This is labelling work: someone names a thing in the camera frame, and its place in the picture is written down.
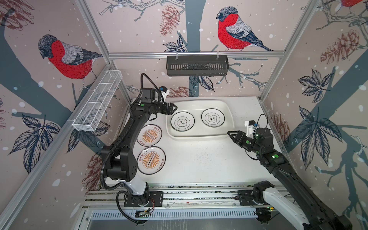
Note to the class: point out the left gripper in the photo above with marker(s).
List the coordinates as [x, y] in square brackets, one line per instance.
[169, 111]

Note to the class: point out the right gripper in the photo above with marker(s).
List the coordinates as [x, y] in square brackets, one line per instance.
[238, 135]

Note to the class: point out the white clover plate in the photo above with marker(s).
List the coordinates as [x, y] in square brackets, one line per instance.
[213, 117]
[182, 121]

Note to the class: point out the orange sunburst plate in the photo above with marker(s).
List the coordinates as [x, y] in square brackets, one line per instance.
[149, 135]
[151, 160]

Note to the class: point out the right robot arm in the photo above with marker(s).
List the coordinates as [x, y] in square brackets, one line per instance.
[307, 212]

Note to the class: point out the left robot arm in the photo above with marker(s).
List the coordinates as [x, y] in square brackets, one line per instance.
[119, 166]

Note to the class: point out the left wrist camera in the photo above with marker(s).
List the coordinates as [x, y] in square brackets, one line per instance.
[164, 91]

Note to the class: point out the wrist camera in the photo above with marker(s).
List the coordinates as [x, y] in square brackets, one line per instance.
[164, 91]
[250, 128]

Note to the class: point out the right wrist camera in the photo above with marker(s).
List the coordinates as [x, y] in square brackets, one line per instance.
[250, 128]

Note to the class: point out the black hanging wire basket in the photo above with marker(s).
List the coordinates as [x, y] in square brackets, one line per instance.
[209, 65]

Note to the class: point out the horizontal aluminium rail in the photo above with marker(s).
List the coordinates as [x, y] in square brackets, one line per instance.
[230, 54]

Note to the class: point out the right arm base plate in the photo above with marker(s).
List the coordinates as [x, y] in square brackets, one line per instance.
[246, 198]

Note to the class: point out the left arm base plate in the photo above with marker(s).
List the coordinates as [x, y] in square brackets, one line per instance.
[151, 199]

